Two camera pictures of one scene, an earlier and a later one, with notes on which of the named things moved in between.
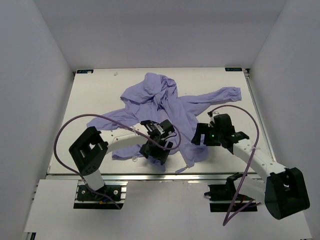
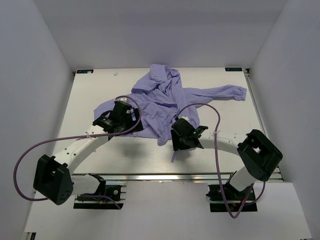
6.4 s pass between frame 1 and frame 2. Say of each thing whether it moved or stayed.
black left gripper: moved
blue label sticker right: stayed
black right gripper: moved
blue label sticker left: stayed
